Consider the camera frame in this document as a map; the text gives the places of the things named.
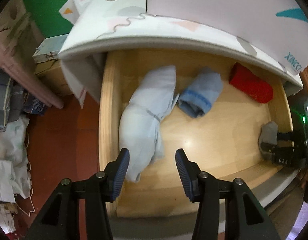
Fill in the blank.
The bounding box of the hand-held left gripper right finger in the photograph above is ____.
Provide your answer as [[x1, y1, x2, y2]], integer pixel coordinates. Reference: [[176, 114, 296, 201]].
[[175, 148, 282, 240]]

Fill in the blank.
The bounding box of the wooden drawer with grey front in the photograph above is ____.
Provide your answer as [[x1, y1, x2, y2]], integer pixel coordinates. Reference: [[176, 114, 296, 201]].
[[98, 49, 308, 240]]

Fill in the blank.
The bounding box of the white patterned cover cloth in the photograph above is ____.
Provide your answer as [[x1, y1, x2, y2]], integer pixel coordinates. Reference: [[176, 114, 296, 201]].
[[58, 0, 304, 109]]

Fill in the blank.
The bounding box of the grey knitted sock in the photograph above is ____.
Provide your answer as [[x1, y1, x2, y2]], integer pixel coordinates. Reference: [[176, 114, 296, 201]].
[[258, 121, 279, 153]]

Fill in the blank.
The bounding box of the light blue sock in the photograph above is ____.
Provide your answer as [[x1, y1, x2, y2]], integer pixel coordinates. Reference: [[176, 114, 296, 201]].
[[177, 66, 224, 118]]

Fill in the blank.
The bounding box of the grey plaid blanket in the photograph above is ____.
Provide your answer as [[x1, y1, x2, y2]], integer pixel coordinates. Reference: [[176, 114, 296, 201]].
[[0, 67, 27, 132]]

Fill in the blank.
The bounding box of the pale blue underwear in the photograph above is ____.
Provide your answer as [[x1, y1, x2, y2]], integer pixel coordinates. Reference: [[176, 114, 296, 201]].
[[118, 65, 180, 183]]

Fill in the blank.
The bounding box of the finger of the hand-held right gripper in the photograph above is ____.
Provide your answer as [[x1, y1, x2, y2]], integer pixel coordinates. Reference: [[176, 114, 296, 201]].
[[276, 131, 298, 142], [260, 142, 294, 159]]

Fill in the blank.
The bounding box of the blue printed packet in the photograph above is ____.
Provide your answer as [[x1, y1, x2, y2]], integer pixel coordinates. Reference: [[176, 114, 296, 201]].
[[21, 95, 47, 117]]

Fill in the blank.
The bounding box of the light blue tissue box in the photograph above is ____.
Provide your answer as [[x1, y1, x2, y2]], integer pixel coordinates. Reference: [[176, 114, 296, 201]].
[[32, 34, 69, 64]]

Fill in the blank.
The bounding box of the white board with teal triangle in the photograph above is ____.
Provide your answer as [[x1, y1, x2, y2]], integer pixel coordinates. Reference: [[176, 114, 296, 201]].
[[146, 0, 308, 75]]

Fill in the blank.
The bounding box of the brown cardboard box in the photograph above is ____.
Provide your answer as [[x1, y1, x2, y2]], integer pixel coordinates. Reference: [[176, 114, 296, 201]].
[[34, 60, 74, 96]]

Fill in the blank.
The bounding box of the white cord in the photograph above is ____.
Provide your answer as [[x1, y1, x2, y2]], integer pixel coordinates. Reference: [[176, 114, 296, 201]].
[[23, 130, 36, 216]]

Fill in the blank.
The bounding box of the red knitted sock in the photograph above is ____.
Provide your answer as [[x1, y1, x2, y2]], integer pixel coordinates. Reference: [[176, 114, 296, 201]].
[[229, 62, 274, 103]]

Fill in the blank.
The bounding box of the white floral cloth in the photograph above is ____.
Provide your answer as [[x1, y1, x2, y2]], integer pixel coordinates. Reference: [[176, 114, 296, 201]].
[[0, 116, 33, 204]]

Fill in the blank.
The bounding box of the pink floral curtain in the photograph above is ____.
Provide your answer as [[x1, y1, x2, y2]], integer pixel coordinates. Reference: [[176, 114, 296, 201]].
[[0, 0, 64, 109]]

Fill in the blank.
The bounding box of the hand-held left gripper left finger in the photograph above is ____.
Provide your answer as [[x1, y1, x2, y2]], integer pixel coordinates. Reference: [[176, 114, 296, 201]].
[[25, 148, 131, 240]]

